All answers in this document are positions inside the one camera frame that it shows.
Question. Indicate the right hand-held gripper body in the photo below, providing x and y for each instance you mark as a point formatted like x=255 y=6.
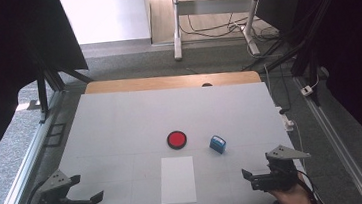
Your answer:
x=278 y=178

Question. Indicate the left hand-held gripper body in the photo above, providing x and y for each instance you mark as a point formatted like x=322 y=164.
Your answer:
x=56 y=202

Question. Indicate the blue stamp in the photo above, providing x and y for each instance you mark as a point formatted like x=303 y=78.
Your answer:
x=217 y=144

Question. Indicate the red round ink pad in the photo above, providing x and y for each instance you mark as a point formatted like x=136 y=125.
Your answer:
x=177 y=140

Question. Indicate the person's right hand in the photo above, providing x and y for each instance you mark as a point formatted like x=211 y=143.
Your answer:
x=290 y=200

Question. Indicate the white power strip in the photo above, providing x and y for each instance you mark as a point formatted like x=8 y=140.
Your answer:
x=286 y=122

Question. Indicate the grey table mat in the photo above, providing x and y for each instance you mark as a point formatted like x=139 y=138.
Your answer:
x=121 y=128

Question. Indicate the white paper sheet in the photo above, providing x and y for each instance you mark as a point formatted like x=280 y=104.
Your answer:
x=177 y=180

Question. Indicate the black metal stand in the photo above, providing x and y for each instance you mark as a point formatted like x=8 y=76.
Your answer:
x=42 y=95

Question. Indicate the white plug adapter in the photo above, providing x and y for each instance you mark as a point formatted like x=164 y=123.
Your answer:
x=307 y=90

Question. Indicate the black curtain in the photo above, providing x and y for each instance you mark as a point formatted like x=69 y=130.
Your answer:
x=4 y=65
x=358 y=48

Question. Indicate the aluminium rail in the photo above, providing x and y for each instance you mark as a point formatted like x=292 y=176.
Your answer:
x=19 y=178
x=336 y=140

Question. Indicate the white desk frame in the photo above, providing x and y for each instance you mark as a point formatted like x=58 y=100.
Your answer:
x=213 y=5

